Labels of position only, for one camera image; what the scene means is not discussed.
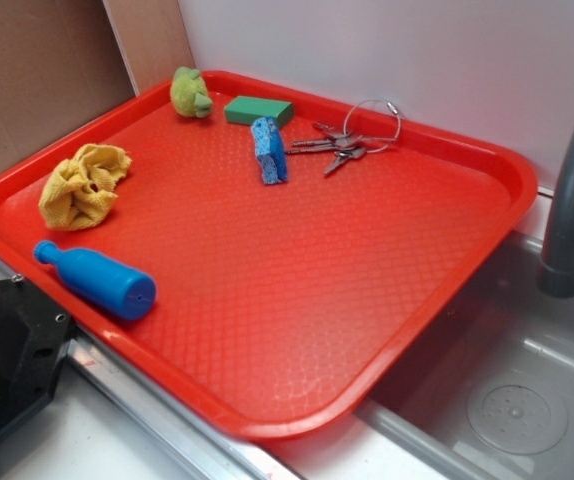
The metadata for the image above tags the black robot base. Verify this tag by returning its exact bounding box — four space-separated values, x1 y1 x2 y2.
0 277 73 440

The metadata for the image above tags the yellow crumpled cloth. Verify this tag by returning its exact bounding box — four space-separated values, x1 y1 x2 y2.
38 144 132 231

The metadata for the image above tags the red plastic tray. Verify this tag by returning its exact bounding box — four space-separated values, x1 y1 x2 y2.
0 72 537 440

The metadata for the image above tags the blue sponge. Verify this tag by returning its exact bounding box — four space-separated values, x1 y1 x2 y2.
251 117 288 185

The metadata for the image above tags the silver keys bunch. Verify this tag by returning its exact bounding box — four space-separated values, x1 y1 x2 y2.
285 122 367 176

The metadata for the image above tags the green rectangular block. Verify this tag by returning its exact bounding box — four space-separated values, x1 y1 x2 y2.
224 96 294 128

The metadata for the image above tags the blue plastic toy bottle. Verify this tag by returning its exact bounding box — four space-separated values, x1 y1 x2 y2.
34 240 157 321

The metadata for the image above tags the green plush toy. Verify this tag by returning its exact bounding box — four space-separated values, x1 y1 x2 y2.
170 66 213 119

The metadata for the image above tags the grey toy sink basin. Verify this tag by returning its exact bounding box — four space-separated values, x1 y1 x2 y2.
266 229 574 480

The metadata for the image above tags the brown cardboard panel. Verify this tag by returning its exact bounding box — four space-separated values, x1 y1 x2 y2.
0 1 193 173

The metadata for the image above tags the steel wire key ring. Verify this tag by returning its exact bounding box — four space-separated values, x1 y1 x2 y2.
342 98 404 155

